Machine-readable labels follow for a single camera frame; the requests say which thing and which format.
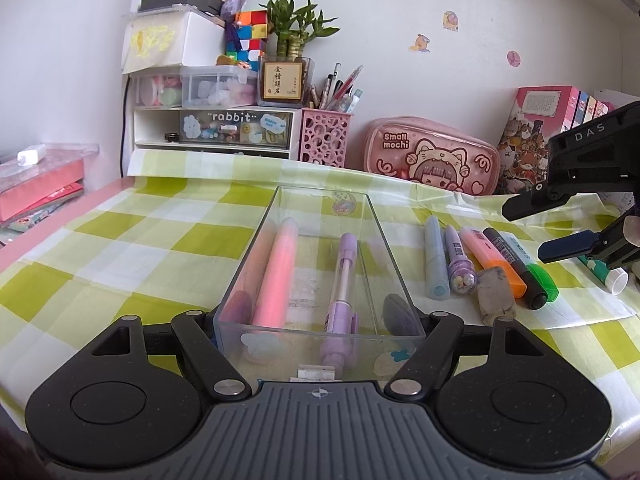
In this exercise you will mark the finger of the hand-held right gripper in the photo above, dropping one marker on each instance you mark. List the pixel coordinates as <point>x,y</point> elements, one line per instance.
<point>530,202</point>
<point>567,247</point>

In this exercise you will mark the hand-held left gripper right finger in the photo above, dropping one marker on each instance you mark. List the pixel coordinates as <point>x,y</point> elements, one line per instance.
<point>440,334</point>

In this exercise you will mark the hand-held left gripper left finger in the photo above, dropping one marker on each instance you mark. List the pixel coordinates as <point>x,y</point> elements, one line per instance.
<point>197,334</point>

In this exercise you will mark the highlighter with green cap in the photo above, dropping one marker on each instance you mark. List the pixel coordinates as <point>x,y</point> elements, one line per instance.
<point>544,281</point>

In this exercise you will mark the black marker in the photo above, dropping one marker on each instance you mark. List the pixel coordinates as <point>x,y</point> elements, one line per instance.
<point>520,272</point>

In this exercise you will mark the white and green glue stick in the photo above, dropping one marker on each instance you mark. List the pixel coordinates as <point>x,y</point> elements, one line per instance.
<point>612,277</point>

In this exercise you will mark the pink highlighter with orange cap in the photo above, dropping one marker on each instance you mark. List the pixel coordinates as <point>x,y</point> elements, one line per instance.
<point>502,275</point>

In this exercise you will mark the light blue highlighter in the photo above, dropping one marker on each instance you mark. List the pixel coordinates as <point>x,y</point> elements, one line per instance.
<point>435,260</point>

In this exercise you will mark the pink highlighter pen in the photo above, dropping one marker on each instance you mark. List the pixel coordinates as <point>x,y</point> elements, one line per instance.
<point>275,280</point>

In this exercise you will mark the purple retractable pen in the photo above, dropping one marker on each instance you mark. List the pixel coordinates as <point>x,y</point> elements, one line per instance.
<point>345,270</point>

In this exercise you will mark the clear plastic tray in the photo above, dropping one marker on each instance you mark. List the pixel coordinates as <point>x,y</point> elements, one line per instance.
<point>320,260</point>

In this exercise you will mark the person's right hand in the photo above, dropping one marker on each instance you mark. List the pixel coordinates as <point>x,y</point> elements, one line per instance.
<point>632,230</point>

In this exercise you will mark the white paper sheets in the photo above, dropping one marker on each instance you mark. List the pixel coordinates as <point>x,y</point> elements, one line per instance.
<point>615,96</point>

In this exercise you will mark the grey worn eraser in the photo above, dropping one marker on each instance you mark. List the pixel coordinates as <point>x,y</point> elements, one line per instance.
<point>495,295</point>

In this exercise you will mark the pink book with cat cover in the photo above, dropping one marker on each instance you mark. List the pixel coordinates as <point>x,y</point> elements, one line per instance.
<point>530,135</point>

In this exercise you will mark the pink cartoon pencil case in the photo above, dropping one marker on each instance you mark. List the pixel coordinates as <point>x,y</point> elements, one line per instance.
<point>430,157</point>

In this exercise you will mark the green and white checked tablecloth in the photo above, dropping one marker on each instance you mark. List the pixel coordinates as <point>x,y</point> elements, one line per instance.
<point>125,240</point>

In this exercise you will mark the stack of flat colourful books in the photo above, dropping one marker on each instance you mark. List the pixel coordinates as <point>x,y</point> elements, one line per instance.
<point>35,210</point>

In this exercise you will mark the white desktop drawer organiser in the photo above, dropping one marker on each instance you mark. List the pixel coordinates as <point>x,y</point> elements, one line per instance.
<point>150,127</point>

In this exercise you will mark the pink perforated pen holder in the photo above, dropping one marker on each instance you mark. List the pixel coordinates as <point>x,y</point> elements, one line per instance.
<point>326,137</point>

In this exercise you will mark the pink box stack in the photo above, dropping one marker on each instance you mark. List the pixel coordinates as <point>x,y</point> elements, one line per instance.
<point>45,180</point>

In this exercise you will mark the bunch of pens in holder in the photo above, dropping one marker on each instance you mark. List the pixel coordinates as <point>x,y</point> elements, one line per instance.
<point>340,92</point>

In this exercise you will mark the white charger plug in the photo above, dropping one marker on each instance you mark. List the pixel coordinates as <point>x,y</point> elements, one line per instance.
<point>31,155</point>

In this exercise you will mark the small clear storage box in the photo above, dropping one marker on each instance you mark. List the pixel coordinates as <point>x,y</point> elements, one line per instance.
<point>155,91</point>

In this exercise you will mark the wide clear storage box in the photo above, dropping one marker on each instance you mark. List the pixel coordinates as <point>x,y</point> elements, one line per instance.
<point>220,87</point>

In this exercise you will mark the lucky bamboo in glass vase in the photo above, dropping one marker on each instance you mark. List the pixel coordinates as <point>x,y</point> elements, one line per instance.
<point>290,75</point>

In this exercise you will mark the white box with yellow print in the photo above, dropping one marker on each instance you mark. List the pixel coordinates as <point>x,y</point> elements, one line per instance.
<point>165,40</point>

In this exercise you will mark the colourful puzzle cube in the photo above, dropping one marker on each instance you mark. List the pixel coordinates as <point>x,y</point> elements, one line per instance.
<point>252,30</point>

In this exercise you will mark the black flat stand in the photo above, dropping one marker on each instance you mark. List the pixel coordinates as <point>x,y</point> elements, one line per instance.
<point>170,2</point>

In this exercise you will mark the round pink wall sticker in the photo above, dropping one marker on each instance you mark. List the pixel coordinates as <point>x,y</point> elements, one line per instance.
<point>513,57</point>

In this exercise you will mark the orange animal wall sticker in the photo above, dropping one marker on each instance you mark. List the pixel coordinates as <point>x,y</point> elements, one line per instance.
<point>420,42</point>

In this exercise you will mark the round cartoon wall sticker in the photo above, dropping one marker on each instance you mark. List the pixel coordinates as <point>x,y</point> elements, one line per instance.
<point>450,20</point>

